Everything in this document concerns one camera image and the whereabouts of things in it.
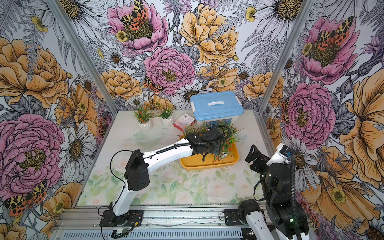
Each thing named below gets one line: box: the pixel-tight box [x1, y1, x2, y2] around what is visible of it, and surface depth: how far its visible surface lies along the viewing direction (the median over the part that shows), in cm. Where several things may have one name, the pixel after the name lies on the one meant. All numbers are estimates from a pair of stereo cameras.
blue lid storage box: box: [190, 90, 244, 125], surface depth 103 cm
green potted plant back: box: [156, 107, 174, 129], surface depth 111 cm
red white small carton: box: [173, 113, 197, 133], surface depth 113 cm
